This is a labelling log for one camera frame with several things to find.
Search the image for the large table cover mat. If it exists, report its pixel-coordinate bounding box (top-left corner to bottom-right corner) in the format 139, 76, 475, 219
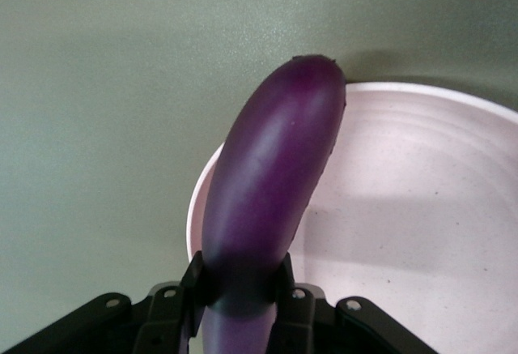
0, 0, 518, 352

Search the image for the long purple eggplant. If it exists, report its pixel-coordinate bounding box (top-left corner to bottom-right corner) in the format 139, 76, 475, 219
201, 54, 347, 354

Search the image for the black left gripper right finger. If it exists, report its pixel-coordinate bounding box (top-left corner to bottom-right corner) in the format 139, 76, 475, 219
274, 251, 441, 354

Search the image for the pale pink round plate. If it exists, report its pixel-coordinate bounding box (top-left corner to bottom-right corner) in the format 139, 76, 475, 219
186, 81, 518, 354

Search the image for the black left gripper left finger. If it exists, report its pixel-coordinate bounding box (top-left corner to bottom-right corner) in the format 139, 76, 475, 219
0, 250, 208, 354

